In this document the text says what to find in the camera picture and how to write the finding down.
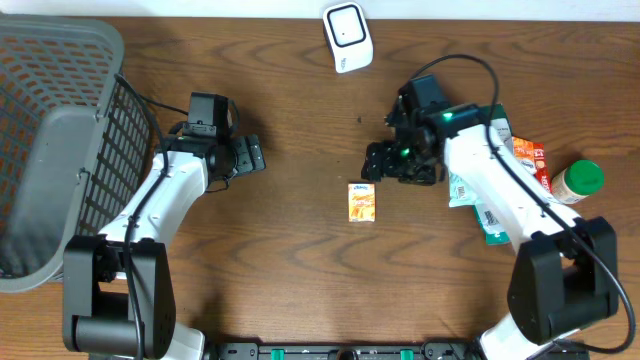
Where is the orange Kleenex tissue pack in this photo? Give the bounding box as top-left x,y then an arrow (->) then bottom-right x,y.
348,183 -> 376,222

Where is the teal wet wipes packet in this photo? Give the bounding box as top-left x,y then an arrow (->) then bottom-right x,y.
449,172 -> 478,208

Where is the green white 3M package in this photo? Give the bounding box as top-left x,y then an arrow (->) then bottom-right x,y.
474,104 -> 513,245

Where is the red Nescafe coffee sachet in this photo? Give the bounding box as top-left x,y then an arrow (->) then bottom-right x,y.
533,143 -> 552,193

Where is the green lid white jar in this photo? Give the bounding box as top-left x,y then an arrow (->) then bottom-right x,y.
551,160 -> 604,204

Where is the small orange snack box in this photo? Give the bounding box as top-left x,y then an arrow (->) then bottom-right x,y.
512,136 -> 537,175

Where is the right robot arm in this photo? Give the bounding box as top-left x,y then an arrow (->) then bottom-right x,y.
362,104 -> 624,359

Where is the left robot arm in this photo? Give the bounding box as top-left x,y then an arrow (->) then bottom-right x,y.
63,135 -> 266,359

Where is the white barcode scanner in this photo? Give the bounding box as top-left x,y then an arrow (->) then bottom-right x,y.
322,2 -> 374,74

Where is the grey plastic shopping basket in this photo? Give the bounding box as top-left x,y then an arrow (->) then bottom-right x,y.
1,15 -> 151,293

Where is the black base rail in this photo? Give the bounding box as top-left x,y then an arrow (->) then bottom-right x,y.
202,342 -> 485,360

